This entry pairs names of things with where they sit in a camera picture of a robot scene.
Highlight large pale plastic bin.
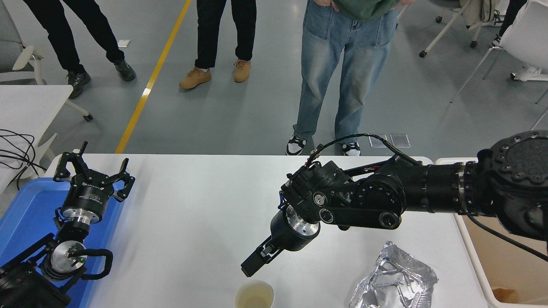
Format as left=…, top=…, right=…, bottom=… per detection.
left=435, top=157, right=548, bottom=308

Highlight white paper cup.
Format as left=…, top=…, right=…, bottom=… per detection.
left=234, top=279, right=274, bottom=308

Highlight black cables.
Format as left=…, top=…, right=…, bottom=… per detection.
left=0, top=129, right=48, bottom=191

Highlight white side table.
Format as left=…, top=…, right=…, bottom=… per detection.
left=0, top=85, right=74, bottom=193

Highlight silver foil tray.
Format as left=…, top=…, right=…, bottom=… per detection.
left=349, top=241, right=439, bottom=308

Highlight white plastic chair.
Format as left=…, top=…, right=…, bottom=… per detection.
left=450, top=0, right=548, bottom=104

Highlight blue plastic tray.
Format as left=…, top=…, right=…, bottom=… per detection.
left=0, top=178, right=125, bottom=308

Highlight white chair with casters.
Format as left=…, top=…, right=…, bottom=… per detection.
left=419, top=0, right=501, bottom=58

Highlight brown scrap in bin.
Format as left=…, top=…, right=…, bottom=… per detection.
left=492, top=287, right=519, bottom=305

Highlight grey office chair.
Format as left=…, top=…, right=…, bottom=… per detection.
left=0, top=0, right=95, bottom=122

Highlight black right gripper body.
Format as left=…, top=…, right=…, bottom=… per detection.
left=270, top=210, right=309, bottom=252

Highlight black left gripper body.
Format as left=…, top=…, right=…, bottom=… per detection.
left=60, top=179, right=116, bottom=214

